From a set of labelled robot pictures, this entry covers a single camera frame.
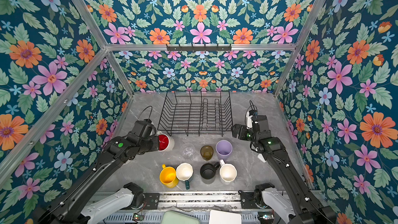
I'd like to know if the black mug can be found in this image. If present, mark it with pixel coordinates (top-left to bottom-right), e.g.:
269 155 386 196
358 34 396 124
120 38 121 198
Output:
200 162 220 180

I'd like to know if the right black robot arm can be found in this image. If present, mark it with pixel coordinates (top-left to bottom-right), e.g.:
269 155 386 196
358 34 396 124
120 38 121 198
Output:
232 110 337 224

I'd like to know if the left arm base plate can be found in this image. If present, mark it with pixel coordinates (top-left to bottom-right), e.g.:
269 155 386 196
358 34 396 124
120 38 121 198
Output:
129 193 160 210

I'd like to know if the black wall hook rail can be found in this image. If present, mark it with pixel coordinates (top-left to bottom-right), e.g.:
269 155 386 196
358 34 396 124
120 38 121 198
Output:
166 44 232 52

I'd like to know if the pale green tray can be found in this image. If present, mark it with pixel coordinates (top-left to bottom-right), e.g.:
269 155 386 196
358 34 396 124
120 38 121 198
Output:
161 211 201 224

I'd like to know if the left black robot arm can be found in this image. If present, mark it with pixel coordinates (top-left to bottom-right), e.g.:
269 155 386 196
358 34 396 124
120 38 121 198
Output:
32 119 159 224

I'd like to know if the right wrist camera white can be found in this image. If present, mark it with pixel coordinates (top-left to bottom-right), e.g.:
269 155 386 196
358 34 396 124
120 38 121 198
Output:
245 110 257 129

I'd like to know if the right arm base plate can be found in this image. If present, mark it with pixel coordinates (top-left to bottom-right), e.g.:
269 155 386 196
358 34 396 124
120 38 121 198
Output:
238 190 268 209

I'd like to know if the lilac plastic cup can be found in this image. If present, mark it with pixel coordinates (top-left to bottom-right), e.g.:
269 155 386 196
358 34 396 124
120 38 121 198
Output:
216 140 233 160

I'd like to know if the yellow mug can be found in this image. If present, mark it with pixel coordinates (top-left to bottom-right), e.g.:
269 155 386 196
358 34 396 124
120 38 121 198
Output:
159 164 179 188

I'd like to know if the white mug red inside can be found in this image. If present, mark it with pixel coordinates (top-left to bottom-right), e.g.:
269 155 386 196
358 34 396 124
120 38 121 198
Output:
157 131 175 152

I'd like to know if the cream mug green handle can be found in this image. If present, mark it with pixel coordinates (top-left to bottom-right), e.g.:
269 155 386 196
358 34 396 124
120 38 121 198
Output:
176 163 194 190

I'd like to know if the black wire dish rack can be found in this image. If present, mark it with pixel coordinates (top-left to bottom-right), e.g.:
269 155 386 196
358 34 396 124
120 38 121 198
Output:
158 91 233 136

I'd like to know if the clear glass cup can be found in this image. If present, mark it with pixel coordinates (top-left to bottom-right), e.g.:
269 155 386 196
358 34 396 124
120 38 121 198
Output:
181 143 195 160

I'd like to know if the aluminium front rail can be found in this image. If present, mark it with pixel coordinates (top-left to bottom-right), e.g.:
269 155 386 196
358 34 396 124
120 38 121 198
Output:
157 191 243 211

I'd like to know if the olive tinted glass cup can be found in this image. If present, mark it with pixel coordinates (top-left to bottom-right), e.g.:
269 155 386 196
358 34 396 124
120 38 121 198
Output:
200 145 214 161

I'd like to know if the white fluted mug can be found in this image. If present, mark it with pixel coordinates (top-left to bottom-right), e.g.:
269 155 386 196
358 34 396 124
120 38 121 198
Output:
219 159 237 185

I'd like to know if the white box front edge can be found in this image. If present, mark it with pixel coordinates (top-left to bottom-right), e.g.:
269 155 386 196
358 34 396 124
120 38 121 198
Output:
209 210 242 224

